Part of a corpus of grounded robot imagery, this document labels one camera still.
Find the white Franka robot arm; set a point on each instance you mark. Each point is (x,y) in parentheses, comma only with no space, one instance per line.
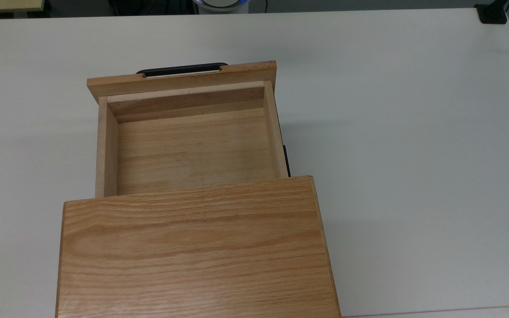
(221,4)

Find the pale yellow side table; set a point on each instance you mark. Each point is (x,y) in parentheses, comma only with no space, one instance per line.
(7,4)

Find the black clamp mount with pole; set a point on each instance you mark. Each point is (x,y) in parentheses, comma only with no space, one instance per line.
(492,13)

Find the light oak wooden drawer cabinet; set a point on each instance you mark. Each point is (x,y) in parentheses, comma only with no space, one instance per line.
(192,247)

